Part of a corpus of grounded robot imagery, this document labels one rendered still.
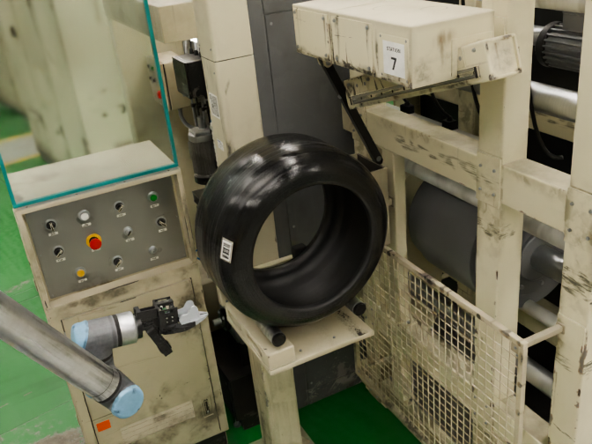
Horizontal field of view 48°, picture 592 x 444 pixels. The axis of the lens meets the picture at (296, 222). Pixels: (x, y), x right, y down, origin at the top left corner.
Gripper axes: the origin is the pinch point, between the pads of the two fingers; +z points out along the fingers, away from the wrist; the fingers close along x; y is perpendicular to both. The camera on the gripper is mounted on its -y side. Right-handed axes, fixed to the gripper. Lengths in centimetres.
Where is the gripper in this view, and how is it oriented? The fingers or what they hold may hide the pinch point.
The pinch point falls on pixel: (203, 316)
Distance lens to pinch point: 199.9
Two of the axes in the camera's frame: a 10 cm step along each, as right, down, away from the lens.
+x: -4.5, -3.5, 8.2
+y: 0.1, -9.2, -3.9
